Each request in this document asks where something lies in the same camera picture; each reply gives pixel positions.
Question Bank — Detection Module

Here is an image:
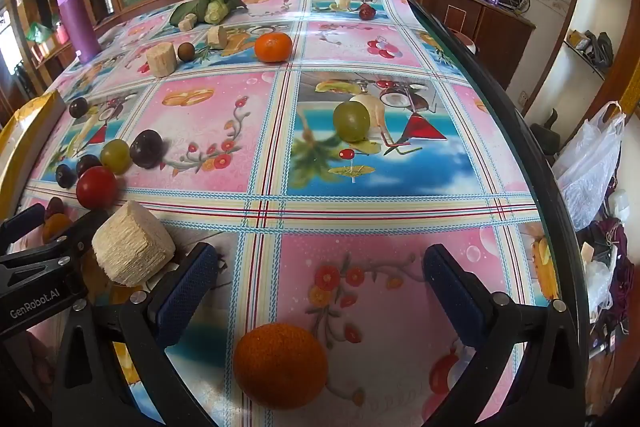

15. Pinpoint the yellow cardboard box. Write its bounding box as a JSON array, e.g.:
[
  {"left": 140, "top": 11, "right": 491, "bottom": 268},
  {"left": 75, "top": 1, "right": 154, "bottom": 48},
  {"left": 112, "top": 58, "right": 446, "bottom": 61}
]
[{"left": 0, "top": 91, "right": 66, "bottom": 218}]

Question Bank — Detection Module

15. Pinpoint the purple thermos bottle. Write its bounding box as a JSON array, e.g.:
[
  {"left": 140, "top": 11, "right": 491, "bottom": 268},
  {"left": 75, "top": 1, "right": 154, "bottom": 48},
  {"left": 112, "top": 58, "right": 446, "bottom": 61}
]
[{"left": 55, "top": 0, "right": 102, "bottom": 64}]

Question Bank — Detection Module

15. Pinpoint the green leaf bundle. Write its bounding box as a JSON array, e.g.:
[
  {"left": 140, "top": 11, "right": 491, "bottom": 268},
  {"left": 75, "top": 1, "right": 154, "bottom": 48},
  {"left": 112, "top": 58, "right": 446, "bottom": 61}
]
[{"left": 169, "top": 0, "right": 249, "bottom": 26}]

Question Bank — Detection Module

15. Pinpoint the large dark plum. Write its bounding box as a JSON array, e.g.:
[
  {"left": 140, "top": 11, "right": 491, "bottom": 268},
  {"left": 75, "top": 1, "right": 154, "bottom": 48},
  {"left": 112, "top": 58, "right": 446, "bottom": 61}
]
[{"left": 129, "top": 129, "right": 165, "bottom": 169}]

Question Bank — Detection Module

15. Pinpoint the large orange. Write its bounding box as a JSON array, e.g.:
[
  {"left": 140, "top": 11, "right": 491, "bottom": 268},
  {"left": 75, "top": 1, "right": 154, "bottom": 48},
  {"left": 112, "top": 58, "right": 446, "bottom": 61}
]
[{"left": 232, "top": 323, "right": 329, "bottom": 409}]

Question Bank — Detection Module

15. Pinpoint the green bag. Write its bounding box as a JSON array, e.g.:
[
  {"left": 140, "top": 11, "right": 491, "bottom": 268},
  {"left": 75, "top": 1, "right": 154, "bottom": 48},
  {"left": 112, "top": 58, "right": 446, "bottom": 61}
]
[{"left": 25, "top": 22, "right": 56, "bottom": 45}]

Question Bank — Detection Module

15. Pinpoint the fruit printed tablecloth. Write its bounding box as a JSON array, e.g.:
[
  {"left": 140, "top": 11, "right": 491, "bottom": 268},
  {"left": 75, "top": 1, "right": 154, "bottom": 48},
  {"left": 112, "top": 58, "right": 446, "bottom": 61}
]
[{"left": 20, "top": 0, "right": 556, "bottom": 427}]

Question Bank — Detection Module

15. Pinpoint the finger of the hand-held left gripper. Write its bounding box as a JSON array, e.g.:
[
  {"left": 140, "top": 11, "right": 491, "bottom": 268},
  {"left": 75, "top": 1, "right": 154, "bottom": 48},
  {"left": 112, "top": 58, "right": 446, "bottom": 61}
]
[
  {"left": 0, "top": 203, "right": 47, "bottom": 248},
  {"left": 0, "top": 208, "right": 110, "bottom": 288}
]

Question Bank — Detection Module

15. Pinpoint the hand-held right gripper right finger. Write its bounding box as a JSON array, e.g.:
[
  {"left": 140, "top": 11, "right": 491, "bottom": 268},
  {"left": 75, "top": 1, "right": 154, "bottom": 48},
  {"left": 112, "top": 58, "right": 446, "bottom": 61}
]
[{"left": 422, "top": 243, "right": 586, "bottom": 427}]

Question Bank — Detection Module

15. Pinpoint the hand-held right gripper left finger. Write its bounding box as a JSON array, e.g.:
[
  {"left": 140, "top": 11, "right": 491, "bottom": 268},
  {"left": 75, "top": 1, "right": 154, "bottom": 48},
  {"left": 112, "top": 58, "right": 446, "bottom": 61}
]
[{"left": 52, "top": 242, "right": 221, "bottom": 427}]

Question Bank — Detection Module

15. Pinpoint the white plastic bag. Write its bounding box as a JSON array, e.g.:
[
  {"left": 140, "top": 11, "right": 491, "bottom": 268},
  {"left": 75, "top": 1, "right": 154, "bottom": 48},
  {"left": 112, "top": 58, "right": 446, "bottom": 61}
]
[{"left": 552, "top": 102, "right": 628, "bottom": 230}]

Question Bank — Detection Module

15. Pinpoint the pale green vegetable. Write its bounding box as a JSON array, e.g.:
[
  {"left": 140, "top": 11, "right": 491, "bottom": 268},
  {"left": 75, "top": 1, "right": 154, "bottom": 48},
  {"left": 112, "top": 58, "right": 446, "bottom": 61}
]
[{"left": 205, "top": 0, "right": 231, "bottom": 24}]

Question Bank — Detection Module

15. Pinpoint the red tomato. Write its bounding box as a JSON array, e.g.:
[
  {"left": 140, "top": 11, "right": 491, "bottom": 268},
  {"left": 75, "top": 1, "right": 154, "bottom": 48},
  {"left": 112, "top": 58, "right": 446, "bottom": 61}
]
[{"left": 76, "top": 166, "right": 121, "bottom": 210}]

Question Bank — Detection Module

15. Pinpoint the green grape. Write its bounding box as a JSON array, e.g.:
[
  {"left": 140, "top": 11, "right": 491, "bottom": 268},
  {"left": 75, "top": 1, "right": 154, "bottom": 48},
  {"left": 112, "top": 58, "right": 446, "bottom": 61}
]
[
  {"left": 333, "top": 101, "right": 371, "bottom": 142},
  {"left": 100, "top": 139, "right": 133, "bottom": 174}
]

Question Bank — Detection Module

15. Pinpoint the wooden side cabinet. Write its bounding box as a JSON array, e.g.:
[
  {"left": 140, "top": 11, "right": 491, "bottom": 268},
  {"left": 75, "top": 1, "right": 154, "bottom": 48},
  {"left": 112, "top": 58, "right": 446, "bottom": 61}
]
[{"left": 415, "top": 0, "right": 536, "bottom": 82}]

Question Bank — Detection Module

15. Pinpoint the small orange fruit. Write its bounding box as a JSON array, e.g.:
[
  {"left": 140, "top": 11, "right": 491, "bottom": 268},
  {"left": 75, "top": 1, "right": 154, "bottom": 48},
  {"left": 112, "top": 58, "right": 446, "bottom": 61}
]
[{"left": 41, "top": 213, "right": 73, "bottom": 244}]

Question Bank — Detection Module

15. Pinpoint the large pale sugarcane chunk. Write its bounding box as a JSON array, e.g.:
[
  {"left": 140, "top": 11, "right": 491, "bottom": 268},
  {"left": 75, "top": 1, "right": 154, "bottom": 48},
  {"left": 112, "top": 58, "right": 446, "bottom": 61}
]
[{"left": 91, "top": 200, "right": 177, "bottom": 288}]

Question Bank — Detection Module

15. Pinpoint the orange mandarin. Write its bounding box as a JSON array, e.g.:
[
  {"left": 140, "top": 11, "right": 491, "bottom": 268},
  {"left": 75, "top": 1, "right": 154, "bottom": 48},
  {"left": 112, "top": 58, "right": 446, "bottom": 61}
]
[{"left": 254, "top": 32, "right": 293, "bottom": 64}]

